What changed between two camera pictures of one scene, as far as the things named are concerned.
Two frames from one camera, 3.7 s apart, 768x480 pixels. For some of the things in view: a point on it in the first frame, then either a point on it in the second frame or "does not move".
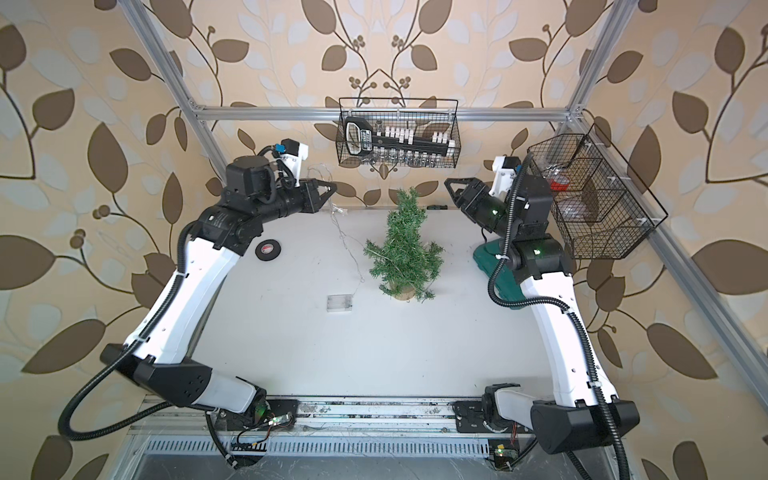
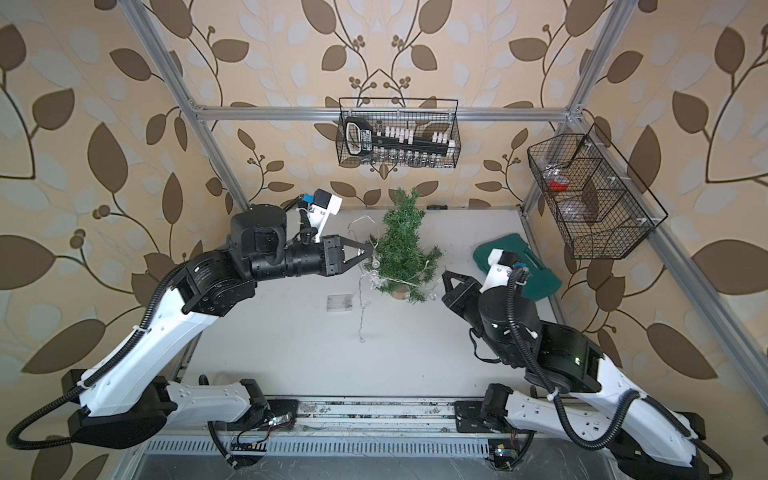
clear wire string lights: [335, 210] to [361, 233]
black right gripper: [465, 195] to [458, 298]
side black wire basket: [600, 205] does not move
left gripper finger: [331, 187] to [365, 247]
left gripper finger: [326, 200] to [347, 265]
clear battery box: [339, 303] does not move
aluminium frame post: [159, 50] does not move
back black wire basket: [393, 132] does not move
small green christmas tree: [407, 257] does not move
